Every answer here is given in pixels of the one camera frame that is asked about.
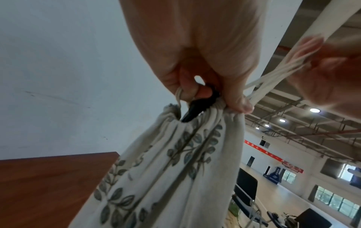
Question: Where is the white ceiling duct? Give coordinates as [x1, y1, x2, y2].
[246, 0, 361, 105]

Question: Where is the red ceiling pipe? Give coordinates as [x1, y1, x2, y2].
[276, 44, 297, 55]

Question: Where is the person's right hand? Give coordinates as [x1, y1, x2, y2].
[287, 36, 361, 119]

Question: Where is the leaf print drawstring bag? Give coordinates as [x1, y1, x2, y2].
[67, 47, 317, 228]

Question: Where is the red wall banner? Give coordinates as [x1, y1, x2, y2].
[243, 139, 305, 174]

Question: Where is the tinted wall window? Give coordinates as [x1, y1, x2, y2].
[282, 170, 297, 184]
[308, 184, 361, 220]
[320, 158, 361, 185]

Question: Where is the person's left hand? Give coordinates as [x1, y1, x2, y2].
[118, 0, 267, 114]

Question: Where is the blue basketball stand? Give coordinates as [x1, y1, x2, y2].
[262, 166, 285, 184]

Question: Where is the pile of black tripods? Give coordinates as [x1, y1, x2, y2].
[180, 83, 222, 123]

